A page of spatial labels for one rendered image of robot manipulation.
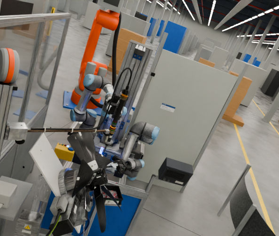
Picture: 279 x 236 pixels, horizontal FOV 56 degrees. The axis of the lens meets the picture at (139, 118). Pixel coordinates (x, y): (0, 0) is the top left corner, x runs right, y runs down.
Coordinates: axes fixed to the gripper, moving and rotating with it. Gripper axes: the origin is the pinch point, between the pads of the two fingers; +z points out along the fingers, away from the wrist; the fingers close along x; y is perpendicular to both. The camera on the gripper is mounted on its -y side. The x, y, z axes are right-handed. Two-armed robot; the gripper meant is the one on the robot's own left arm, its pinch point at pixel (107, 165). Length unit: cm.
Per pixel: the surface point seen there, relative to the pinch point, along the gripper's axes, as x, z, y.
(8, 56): -76, 85, -1
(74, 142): -19.1, 31.5, -7.7
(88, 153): -14.3, 21.6, -0.9
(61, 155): 20.0, 18.0, -37.4
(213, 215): 117, -236, 21
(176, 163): -8, -63, 15
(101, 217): 10.0, 21.3, 35.4
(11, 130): -38, 78, 2
